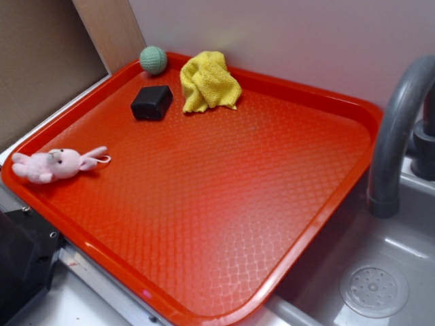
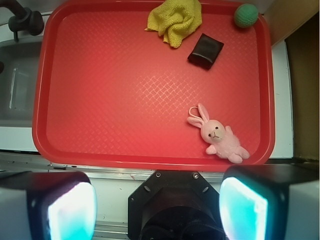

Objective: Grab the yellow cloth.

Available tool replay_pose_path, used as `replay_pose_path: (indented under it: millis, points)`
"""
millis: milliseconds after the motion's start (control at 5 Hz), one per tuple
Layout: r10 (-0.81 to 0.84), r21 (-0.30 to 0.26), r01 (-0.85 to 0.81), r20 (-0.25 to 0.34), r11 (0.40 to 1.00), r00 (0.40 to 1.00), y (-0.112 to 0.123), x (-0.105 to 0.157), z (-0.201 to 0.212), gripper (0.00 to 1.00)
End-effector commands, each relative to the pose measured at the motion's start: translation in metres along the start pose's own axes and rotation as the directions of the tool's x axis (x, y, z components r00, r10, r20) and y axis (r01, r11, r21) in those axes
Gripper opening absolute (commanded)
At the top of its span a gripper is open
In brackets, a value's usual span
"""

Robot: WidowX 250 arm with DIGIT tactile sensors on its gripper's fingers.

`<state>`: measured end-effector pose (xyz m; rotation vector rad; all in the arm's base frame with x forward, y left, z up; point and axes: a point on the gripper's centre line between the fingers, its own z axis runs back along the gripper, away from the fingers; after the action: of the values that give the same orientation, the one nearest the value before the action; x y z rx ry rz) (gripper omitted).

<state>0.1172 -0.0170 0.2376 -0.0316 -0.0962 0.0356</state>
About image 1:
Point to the black block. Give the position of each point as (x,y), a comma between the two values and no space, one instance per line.
(152,103)

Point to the grey curved faucet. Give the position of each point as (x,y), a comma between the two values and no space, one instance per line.
(407,128)

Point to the grey toy sink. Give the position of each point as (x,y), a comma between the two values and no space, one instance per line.
(309,294)

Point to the pink plush bunny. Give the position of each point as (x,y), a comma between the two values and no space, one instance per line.
(57,164)

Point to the red plastic tray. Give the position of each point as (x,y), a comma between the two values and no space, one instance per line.
(201,215)

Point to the wooden board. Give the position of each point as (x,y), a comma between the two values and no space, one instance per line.
(113,29)

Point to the green knitted ball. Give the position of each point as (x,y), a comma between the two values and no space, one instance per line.
(153,60)

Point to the yellow cloth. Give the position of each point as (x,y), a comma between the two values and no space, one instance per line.
(207,83)

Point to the sink drain strainer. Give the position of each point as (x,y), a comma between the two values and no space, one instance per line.
(373,288)

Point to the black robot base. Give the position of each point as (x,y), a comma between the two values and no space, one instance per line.
(29,251)

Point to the cardboard panel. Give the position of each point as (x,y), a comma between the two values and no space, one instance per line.
(47,59)

